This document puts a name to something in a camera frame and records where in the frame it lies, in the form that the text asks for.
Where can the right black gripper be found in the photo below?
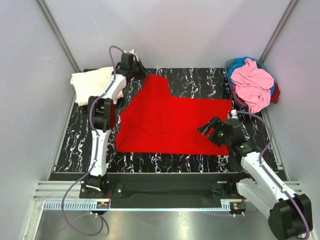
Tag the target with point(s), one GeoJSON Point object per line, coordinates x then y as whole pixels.
{"type": "Point", "coordinates": [215, 122]}

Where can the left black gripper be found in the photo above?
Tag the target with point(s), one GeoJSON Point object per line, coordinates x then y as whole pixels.
{"type": "Point", "coordinates": [144, 72]}

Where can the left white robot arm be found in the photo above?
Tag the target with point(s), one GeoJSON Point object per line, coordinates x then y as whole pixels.
{"type": "Point", "coordinates": [102, 117]}

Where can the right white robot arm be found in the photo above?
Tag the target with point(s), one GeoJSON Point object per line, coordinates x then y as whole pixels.
{"type": "Point", "coordinates": [289, 215]}

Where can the folded white t-shirt stack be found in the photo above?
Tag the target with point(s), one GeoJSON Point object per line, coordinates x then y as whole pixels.
{"type": "Point", "coordinates": [95, 82]}

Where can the pink t-shirt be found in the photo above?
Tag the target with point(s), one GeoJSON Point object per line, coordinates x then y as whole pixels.
{"type": "Point", "coordinates": [252, 84]}

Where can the grey laundry basket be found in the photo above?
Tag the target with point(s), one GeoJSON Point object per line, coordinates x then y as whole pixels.
{"type": "Point", "coordinates": [238, 101]}

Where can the dark red t-shirt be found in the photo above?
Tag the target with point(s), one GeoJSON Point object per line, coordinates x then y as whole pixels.
{"type": "Point", "coordinates": [276, 94]}

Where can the blue t-shirt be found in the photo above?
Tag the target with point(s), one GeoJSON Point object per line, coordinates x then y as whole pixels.
{"type": "Point", "coordinates": [239, 62]}

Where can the right small circuit board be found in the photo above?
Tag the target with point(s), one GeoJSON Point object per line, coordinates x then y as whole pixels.
{"type": "Point", "coordinates": [237, 206]}

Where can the small circuit board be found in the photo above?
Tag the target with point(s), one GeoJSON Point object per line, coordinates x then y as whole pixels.
{"type": "Point", "coordinates": [237, 206]}
{"type": "Point", "coordinates": [103, 205]}

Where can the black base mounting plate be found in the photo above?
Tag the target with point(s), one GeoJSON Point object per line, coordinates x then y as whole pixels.
{"type": "Point", "coordinates": [168, 187]}

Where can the left small circuit board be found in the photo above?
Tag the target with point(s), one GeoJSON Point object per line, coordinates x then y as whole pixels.
{"type": "Point", "coordinates": [103, 205]}

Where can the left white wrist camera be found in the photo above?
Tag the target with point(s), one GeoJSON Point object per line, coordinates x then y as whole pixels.
{"type": "Point", "coordinates": [132, 52]}

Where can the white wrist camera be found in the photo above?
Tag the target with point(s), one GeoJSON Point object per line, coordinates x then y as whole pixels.
{"type": "Point", "coordinates": [232, 114]}
{"type": "Point", "coordinates": [132, 52]}

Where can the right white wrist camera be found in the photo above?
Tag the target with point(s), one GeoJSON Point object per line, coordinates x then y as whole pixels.
{"type": "Point", "coordinates": [232, 114]}

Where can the left aluminium frame post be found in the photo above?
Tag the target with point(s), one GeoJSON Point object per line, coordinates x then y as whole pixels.
{"type": "Point", "coordinates": [58, 34]}

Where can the aluminium frame post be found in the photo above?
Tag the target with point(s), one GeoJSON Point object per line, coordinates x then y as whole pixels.
{"type": "Point", "coordinates": [58, 34]}
{"type": "Point", "coordinates": [278, 29]}

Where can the right aluminium frame post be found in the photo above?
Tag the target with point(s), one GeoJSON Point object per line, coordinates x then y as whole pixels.
{"type": "Point", "coordinates": [278, 29]}

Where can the slotted grey cable duct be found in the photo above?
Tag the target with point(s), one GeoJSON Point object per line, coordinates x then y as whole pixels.
{"type": "Point", "coordinates": [117, 205]}

